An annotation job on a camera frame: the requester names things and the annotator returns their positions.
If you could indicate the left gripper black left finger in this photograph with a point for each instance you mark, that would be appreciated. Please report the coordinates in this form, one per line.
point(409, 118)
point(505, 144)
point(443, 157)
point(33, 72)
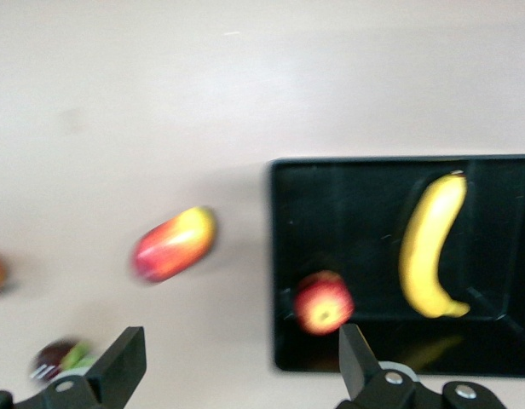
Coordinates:
point(113, 370)

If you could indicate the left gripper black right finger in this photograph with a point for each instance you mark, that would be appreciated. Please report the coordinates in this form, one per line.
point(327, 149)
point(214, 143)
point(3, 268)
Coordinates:
point(360, 375)

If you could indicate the red yellow apple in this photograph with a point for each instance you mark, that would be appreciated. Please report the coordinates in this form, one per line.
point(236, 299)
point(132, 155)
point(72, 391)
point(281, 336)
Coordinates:
point(324, 302)

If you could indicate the yellow banana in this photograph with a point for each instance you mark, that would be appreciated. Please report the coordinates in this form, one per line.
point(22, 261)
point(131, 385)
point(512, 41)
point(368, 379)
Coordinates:
point(424, 255)

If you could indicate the black plastic box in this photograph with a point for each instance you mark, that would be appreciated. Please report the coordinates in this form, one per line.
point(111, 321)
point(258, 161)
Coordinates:
point(352, 221)

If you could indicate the dark purple mangosteen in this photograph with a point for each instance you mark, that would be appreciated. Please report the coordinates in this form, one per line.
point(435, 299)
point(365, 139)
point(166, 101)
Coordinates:
point(53, 360)

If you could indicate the red yellow mango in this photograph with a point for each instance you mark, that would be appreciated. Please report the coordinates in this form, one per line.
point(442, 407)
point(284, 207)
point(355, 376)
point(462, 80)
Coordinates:
point(175, 245)

